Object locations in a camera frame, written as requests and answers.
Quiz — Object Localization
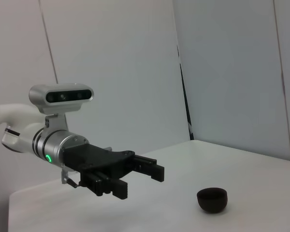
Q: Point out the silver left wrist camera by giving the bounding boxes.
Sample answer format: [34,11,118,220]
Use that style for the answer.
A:
[29,83,94,136]

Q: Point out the small black teacup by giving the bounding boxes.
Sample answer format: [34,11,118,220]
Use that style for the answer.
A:
[196,187,229,215]

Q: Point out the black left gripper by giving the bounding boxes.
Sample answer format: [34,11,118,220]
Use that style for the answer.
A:
[61,144,165,200]

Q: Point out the left gripper grey cable plug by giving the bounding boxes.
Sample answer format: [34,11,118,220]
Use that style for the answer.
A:
[61,166,78,188]

